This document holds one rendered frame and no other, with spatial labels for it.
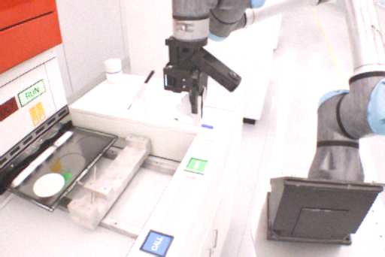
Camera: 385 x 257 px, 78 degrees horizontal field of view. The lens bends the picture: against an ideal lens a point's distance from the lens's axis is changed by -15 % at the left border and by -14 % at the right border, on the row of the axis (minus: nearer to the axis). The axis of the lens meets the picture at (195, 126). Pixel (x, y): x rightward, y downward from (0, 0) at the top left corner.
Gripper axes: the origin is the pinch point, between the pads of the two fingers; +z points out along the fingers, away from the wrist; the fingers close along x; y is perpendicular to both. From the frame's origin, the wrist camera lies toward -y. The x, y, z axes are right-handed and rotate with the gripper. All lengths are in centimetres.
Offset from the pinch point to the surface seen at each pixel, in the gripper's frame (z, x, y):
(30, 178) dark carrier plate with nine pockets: 21, 17, 50
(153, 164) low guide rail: 25.7, -8.1, 18.8
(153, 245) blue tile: 14.2, 26.7, 1.1
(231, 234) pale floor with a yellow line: 111, -48, -6
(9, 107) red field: 1, 10, 58
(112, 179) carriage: 22.6, 5.5, 25.7
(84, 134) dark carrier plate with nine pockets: 21, -9, 47
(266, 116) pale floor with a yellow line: 110, -196, -9
